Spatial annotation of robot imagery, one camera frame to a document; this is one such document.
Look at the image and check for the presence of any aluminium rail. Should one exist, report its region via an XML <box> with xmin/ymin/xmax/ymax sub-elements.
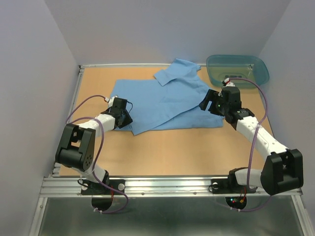
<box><xmin>49</xmin><ymin>65</ymin><xmax>85</xmax><ymax>177</ymax></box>
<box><xmin>39</xmin><ymin>175</ymin><xmax>303</xmax><ymax>198</ymax></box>

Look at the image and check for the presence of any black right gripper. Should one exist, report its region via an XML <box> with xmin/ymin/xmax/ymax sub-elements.
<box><xmin>198</xmin><ymin>88</ymin><xmax>229</xmax><ymax>116</ymax></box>

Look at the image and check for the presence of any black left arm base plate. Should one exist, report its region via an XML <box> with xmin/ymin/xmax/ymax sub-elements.
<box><xmin>77</xmin><ymin>179</ymin><xmax>126</xmax><ymax>196</ymax></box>

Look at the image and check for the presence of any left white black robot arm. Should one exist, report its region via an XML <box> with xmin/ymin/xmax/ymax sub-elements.
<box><xmin>55</xmin><ymin>96</ymin><xmax>132</xmax><ymax>194</ymax></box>

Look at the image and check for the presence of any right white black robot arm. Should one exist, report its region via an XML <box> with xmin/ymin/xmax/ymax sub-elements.
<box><xmin>199</xmin><ymin>86</ymin><xmax>304</xmax><ymax>196</ymax></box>

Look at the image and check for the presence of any aluminium left side rail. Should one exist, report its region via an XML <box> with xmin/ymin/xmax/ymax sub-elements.
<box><xmin>49</xmin><ymin>65</ymin><xmax>85</xmax><ymax>177</ymax></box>

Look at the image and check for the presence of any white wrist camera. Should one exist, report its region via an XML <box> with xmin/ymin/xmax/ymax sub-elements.
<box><xmin>104</xmin><ymin>95</ymin><xmax>118</xmax><ymax>108</ymax></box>
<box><xmin>222</xmin><ymin>78</ymin><xmax>235</xmax><ymax>88</ymax></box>

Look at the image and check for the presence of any light blue shirt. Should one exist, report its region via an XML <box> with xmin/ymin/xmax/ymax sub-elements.
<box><xmin>111</xmin><ymin>59</ymin><xmax>223</xmax><ymax>135</ymax></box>

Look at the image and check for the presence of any aluminium front rail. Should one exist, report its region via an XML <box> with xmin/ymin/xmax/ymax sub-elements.
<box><xmin>39</xmin><ymin>175</ymin><xmax>303</xmax><ymax>198</ymax></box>

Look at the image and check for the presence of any teal plastic bin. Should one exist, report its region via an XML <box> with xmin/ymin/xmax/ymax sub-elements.
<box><xmin>206</xmin><ymin>55</ymin><xmax>270</xmax><ymax>89</ymax></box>

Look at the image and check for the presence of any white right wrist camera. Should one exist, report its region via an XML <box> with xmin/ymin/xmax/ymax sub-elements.
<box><xmin>222</xmin><ymin>78</ymin><xmax>235</xmax><ymax>88</ymax></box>

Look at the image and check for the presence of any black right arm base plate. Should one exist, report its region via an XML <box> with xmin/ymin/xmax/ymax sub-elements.
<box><xmin>208</xmin><ymin>178</ymin><xmax>257</xmax><ymax>194</ymax></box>

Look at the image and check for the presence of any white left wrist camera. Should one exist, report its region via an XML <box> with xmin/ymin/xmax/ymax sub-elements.
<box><xmin>104</xmin><ymin>95</ymin><xmax>118</xmax><ymax>108</ymax></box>

